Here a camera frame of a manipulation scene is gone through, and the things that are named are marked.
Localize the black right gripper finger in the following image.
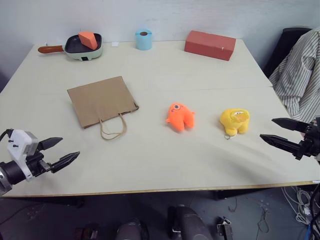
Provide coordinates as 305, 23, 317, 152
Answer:
259, 133, 302, 157
271, 117, 310, 134

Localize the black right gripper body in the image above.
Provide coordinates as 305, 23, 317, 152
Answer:
292, 121, 320, 162

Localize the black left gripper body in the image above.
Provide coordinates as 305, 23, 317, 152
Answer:
25, 148, 53, 177

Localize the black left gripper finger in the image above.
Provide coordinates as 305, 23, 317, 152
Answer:
50, 151, 81, 174
37, 136, 64, 152

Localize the brown paper bag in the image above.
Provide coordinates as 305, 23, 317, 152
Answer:
66, 76, 140, 141

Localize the yellow plush toy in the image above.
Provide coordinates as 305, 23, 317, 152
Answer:
219, 107, 251, 141

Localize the striped shirt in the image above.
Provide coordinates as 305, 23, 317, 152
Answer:
268, 26, 320, 124

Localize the black chair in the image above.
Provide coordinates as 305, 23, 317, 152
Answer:
261, 27, 313, 79

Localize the dark rounded robot leg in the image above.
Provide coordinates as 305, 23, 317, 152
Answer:
166, 204, 213, 240
115, 218, 146, 240

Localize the green electric frying pan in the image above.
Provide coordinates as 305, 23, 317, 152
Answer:
37, 31, 104, 63

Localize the orange plush toy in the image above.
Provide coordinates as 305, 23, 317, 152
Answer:
165, 102, 197, 135

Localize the orange foam wedge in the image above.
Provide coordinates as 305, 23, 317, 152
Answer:
77, 31, 98, 50

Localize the red cardboard box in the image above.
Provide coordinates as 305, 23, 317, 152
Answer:
184, 30, 237, 62

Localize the blue paper roll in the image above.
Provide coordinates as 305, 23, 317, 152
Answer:
135, 28, 153, 51

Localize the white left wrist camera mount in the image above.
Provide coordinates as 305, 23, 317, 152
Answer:
6, 128, 40, 182

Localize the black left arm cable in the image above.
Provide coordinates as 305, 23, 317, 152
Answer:
0, 128, 14, 141

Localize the white cables bundle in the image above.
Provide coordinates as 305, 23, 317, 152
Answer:
281, 185, 313, 223

